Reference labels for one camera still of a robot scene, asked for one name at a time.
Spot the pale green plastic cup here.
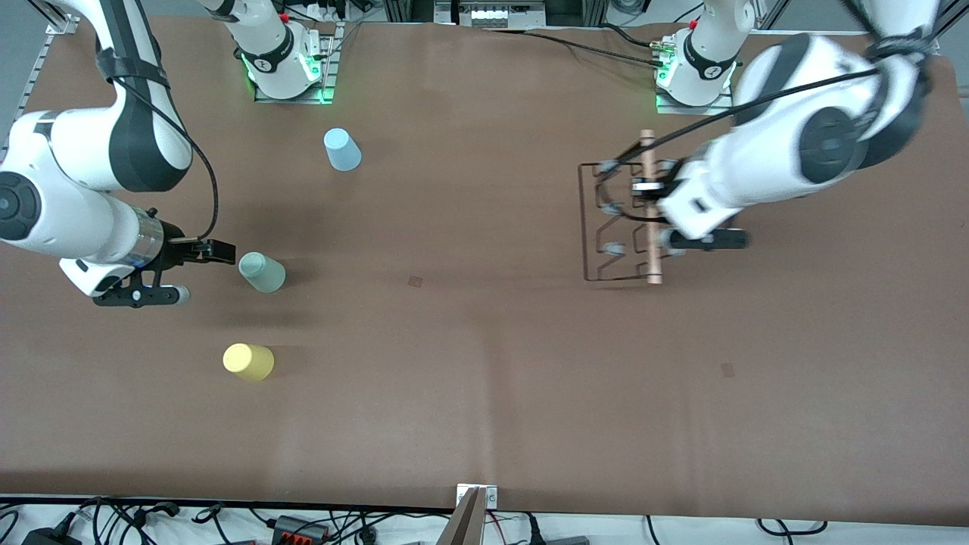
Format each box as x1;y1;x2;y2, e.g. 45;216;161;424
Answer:
238;251;287;294

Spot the black wire cup holder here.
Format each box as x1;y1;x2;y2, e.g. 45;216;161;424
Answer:
579;129;682;286

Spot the yellow plastic cup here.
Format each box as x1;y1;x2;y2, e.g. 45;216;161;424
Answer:
223;343;276;382

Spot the light blue plastic cup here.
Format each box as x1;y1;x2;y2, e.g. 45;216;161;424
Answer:
323;127;363;173

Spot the white power strip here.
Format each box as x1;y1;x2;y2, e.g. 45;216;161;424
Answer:
458;2;546;28

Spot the black orange connector box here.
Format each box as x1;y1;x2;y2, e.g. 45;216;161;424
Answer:
273;515;332;543

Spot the grey slanted metal bar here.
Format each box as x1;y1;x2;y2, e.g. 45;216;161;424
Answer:
435;488;489;545

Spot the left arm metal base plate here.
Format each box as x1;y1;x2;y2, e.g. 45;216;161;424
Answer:
656;82;736;117

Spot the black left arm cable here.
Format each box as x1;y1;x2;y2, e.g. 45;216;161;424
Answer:
617;64;886;164

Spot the black braided cable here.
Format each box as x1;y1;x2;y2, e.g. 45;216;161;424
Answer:
484;27;668;71

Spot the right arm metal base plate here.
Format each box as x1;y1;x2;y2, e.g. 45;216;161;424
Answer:
254;23;339;104

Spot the aluminium side rail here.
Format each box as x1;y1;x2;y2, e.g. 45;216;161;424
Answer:
2;0;81;148

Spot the silver table edge bracket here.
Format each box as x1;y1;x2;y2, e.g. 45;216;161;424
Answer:
456;484;499;510

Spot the black looped floor cable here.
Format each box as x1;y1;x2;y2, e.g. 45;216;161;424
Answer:
757;518;827;536

